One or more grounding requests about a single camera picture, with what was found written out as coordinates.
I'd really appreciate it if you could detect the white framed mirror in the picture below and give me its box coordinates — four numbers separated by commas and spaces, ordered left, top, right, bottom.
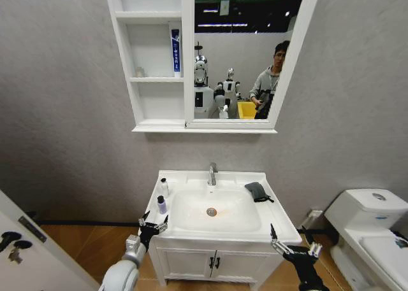
194, 0, 307, 120

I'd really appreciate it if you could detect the grey folded towel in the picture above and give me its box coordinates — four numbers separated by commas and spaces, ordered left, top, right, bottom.
244, 181, 275, 204

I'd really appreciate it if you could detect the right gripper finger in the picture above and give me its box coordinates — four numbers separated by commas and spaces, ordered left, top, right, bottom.
270, 223, 293, 257
301, 226, 323, 257

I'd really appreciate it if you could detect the white ceramic washbasin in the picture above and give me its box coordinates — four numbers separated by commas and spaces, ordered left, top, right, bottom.
145, 169, 303, 245

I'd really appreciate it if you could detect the grey door latch plate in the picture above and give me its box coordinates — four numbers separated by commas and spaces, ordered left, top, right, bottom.
17, 215, 48, 244

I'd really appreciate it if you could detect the white toilet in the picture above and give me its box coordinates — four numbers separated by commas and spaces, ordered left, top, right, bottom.
324, 188, 408, 291

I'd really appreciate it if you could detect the blue white toothpaste tube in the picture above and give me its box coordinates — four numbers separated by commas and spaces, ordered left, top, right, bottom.
171, 28, 182, 78

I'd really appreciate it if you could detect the white wall shelf cabinet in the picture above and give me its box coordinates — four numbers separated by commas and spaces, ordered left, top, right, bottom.
103, 0, 323, 134

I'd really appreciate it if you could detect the white vanity cabinet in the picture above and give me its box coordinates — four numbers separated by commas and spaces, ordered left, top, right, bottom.
147, 233, 302, 287

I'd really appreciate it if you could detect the chrome faucet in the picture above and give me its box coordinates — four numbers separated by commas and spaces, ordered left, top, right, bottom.
207, 162, 219, 187

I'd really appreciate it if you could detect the white door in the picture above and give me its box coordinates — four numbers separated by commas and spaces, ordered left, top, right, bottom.
0, 188, 101, 291

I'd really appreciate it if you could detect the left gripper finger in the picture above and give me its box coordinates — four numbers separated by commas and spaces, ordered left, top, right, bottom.
156, 215, 169, 234
138, 210, 151, 229

